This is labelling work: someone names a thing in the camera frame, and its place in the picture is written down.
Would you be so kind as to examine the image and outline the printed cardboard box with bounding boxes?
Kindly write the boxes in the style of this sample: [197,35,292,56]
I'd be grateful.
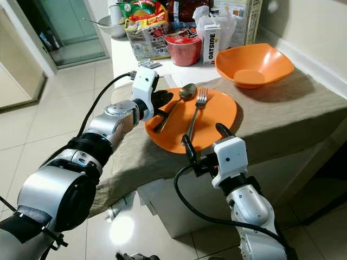
[211,0,262,47]

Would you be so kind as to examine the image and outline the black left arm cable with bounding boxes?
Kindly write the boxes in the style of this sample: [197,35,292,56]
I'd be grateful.
[79,70,137,139]

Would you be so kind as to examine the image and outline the orange plastic bowl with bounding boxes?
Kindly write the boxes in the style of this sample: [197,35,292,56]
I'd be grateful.
[215,43,295,89]

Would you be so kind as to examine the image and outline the dark robot foot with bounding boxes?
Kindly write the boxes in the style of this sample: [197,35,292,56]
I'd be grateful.
[115,251,148,260]

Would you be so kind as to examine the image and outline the green snack packet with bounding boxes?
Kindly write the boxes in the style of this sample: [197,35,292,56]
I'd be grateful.
[118,0,166,18]

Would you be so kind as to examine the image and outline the grey cup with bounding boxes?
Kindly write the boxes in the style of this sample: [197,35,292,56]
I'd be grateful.
[108,4,124,25]

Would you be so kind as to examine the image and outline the instant noodle multipack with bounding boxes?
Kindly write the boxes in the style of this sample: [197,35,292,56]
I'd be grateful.
[125,12,171,60]

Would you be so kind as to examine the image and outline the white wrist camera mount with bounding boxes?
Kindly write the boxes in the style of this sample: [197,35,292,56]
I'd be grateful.
[211,136,248,187]
[132,67,159,117]

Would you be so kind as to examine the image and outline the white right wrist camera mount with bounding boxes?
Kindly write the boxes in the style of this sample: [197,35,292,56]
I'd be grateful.
[211,136,248,187]

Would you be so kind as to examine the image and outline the steel bowl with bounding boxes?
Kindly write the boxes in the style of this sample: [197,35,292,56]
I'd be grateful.
[97,16,127,38]

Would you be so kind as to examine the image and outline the steel spoon in bowl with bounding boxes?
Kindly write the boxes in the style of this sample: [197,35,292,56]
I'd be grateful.
[83,18,104,27]

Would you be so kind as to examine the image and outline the printed clear plastic packet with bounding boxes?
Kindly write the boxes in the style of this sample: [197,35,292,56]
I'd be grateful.
[107,192,136,218]

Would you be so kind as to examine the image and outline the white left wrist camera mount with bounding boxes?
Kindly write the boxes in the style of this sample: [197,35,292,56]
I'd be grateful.
[132,67,159,117]

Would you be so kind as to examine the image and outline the green tinted glass door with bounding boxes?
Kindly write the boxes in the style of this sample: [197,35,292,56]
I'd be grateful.
[27,0,109,66]

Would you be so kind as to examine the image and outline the white plastic bag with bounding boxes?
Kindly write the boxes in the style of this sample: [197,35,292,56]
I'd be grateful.
[192,5,236,36]

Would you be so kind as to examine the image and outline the metal fork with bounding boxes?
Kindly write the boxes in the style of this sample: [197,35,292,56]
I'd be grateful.
[182,88,209,146]

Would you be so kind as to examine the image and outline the beige table cloth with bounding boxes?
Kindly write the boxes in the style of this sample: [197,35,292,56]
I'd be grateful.
[87,68,347,217]

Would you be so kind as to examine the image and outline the small silver sachets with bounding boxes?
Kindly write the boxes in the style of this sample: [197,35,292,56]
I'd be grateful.
[137,58,163,69]

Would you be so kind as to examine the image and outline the white Oatside carton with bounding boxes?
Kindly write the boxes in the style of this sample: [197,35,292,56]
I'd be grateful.
[202,23,222,66]

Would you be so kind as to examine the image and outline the red instant noodle bowl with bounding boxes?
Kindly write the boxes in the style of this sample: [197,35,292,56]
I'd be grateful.
[164,28,203,67]

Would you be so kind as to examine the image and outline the orange plastic plate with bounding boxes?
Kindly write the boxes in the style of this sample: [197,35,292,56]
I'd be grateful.
[145,87,238,154]

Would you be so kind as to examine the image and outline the dark red packet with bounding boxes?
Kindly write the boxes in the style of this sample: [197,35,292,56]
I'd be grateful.
[165,0,212,29]

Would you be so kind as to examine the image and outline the metal spoon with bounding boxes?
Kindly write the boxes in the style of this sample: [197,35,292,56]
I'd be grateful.
[153,83,197,134]

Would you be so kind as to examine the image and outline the white cabinet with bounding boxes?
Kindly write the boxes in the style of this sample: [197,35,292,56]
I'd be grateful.
[137,157,326,239]

